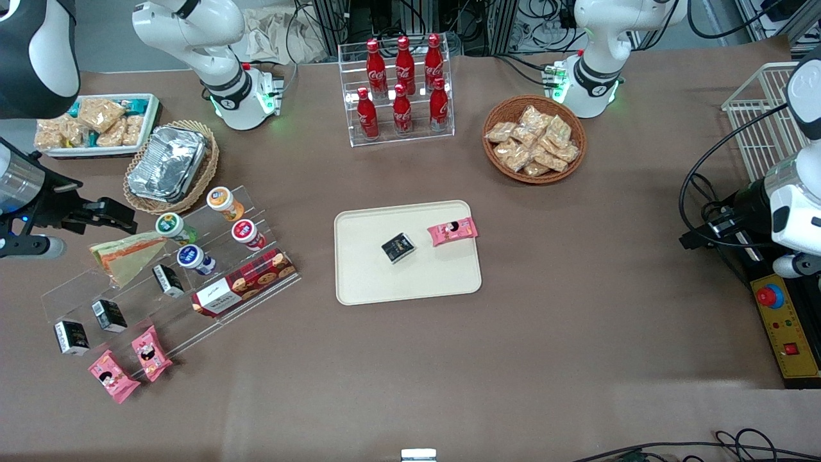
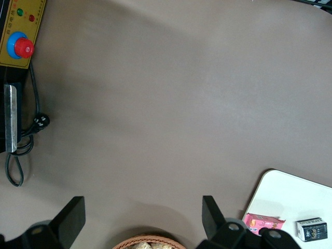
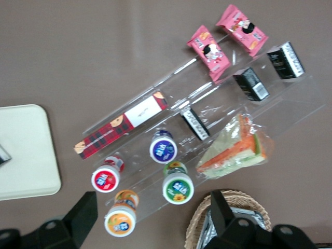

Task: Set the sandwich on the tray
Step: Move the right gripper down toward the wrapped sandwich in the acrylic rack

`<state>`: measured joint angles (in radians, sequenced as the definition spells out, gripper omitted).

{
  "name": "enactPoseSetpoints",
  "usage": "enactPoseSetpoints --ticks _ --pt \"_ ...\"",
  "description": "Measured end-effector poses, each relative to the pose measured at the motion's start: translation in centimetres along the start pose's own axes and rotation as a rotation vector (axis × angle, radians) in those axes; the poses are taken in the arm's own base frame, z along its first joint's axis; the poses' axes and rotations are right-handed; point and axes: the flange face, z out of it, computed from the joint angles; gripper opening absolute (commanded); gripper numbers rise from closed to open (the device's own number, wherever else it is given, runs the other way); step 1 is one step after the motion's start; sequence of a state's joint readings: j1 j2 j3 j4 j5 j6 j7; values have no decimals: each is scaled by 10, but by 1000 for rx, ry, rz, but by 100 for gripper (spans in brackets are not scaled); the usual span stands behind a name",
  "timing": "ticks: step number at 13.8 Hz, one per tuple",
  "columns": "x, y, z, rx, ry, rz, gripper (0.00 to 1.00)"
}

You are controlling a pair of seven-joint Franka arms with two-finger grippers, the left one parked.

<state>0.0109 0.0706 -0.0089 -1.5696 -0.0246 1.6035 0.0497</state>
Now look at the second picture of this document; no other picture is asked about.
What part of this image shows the black control box yellow panel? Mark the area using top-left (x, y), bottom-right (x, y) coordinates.
top-left (0, 0), bottom-right (48, 154)

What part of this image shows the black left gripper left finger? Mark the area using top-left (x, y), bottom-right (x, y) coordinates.
top-left (0, 196), bottom-right (87, 249)

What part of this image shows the red emergency stop button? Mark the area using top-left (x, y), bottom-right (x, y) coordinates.
top-left (7, 31), bottom-right (35, 60)

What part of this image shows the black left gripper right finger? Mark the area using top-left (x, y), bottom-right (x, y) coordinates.
top-left (196, 195), bottom-right (302, 249)

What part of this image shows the small black printed box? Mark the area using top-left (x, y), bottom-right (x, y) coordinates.
top-left (296, 218), bottom-right (328, 243)

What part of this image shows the round brown wicker basket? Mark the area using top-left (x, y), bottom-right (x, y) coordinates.
top-left (112, 234), bottom-right (186, 249)

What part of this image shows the pink snack packet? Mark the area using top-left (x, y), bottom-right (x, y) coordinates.
top-left (243, 212), bottom-right (286, 237)

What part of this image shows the black power cable with plug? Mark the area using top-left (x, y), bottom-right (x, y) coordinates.
top-left (5, 62), bottom-right (51, 188)

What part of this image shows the cream plastic serving tray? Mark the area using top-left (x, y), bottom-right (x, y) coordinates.
top-left (241, 169), bottom-right (332, 249)

